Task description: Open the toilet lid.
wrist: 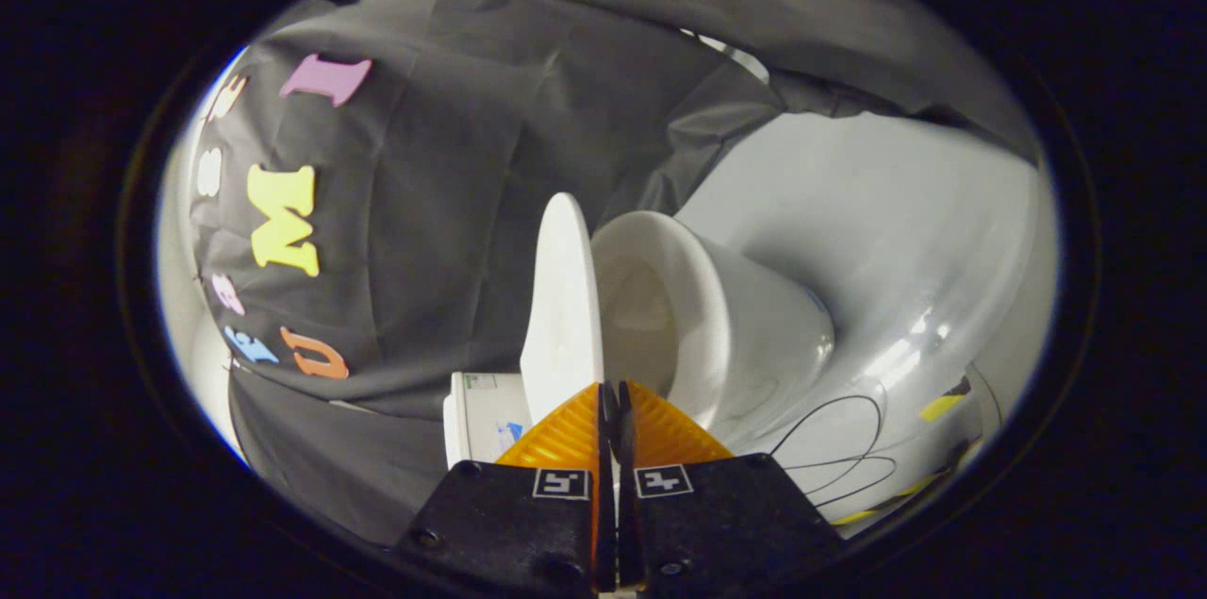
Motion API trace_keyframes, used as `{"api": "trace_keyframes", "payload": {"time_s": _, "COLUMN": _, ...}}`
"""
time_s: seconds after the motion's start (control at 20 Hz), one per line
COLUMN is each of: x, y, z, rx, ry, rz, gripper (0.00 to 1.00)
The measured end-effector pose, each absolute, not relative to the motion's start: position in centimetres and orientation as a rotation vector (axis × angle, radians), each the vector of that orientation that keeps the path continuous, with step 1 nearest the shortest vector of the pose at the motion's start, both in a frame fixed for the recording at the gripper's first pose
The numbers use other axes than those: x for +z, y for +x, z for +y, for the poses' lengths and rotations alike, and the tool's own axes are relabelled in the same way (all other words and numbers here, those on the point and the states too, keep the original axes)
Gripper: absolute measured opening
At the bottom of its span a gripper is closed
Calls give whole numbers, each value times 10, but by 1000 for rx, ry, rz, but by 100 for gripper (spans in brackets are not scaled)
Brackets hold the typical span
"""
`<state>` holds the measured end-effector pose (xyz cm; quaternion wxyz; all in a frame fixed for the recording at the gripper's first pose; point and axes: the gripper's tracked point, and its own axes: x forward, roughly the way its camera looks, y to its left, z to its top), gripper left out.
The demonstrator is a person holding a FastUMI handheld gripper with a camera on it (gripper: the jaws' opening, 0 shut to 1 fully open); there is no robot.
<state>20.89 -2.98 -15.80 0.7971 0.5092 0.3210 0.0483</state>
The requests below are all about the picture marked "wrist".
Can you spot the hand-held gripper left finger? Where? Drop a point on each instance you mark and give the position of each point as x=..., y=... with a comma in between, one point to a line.
x=509, y=524

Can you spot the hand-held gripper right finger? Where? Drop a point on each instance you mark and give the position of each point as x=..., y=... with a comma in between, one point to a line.
x=726, y=524

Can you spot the white toilet lid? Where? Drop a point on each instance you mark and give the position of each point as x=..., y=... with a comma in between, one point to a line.
x=561, y=297

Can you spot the white ceramic toilet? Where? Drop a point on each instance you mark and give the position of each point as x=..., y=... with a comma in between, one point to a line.
x=745, y=325

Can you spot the yellow floor tape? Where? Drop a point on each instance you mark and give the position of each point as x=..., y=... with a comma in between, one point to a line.
x=853, y=516
x=941, y=407

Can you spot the black backdrop cloth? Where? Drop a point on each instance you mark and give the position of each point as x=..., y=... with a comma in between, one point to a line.
x=453, y=203

